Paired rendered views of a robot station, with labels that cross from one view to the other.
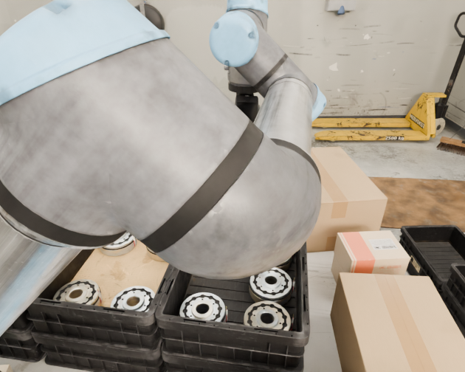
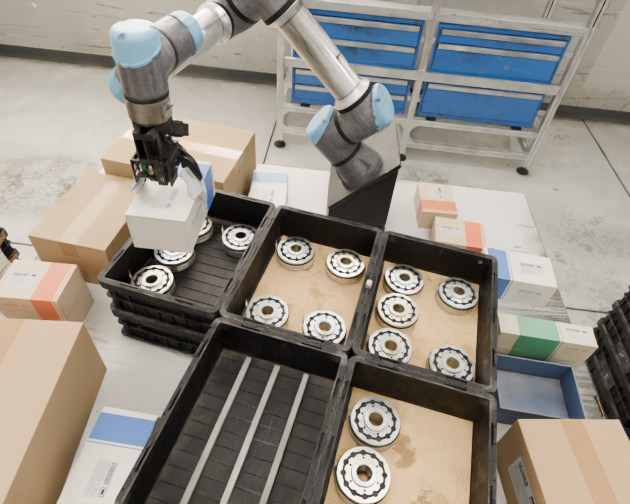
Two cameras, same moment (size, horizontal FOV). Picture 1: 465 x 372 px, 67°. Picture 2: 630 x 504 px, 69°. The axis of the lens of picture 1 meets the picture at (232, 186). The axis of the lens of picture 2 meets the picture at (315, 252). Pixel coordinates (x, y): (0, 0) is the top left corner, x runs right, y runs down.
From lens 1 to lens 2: 1.47 m
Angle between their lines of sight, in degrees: 104
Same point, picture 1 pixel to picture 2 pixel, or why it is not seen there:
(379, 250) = (35, 271)
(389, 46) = not seen: outside the picture
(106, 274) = (327, 295)
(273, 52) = not seen: hidden behind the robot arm
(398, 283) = (63, 233)
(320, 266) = not seen: hidden behind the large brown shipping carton
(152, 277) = (282, 285)
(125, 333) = (300, 231)
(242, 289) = (199, 263)
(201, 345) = (246, 218)
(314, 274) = (98, 334)
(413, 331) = (94, 203)
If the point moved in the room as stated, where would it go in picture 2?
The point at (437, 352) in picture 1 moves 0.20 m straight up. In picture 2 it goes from (93, 191) to (71, 132)
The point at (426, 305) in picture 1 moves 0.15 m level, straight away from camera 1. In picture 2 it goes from (61, 215) to (4, 240)
